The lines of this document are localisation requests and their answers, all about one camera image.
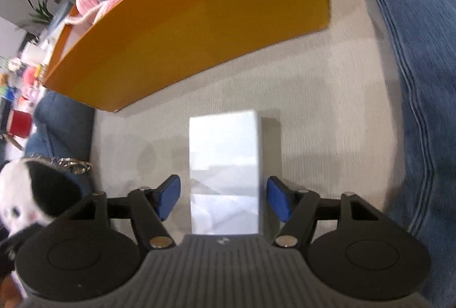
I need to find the marble coffee table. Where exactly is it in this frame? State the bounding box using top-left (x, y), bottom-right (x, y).
top-left (0, 19), bottom-right (72, 159)

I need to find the red container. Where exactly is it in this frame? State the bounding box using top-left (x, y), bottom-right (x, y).
top-left (9, 109), bottom-right (33, 136)

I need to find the white box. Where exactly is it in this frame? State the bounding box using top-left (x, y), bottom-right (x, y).
top-left (189, 109), bottom-right (282, 235)

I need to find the green leafy houseplant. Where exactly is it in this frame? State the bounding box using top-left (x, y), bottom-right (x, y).
top-left (26, 0), bottom-right (54, 24)

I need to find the white pink crochet bunny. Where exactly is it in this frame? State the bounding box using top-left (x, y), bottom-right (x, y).
top-left (64, 0), bottom-right (123, 25)

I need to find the white paper roll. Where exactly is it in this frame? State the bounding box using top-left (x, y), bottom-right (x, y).
top-left (22, 44), bottom-right (46, 64)

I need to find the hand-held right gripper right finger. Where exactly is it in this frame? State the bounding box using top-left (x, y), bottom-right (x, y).
top-left (266, 176), bottom-right (385, 248)

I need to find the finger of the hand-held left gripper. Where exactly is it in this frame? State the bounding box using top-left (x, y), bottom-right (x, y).
top-left (0, 223), bottom-right (45, 253)

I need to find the person's left leg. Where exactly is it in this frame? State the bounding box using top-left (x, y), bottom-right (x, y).
top-left (23, 91), bottom-right (97, 184)

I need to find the orange cardboard box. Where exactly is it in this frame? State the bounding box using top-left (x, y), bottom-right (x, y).
top-left (42, 0), bottom-right (332, 113)

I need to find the white black dog plush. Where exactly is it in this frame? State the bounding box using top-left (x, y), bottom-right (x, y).
top-left (0, 156), bottom-right (93, 235)

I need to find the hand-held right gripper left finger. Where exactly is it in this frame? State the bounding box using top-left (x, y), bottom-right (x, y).
top-left (68, 174), bottom-right (182, 249)

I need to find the pink pompom ball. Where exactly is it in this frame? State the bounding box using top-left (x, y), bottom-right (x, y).
top-left (19, 66), bottom-right (38, 86)

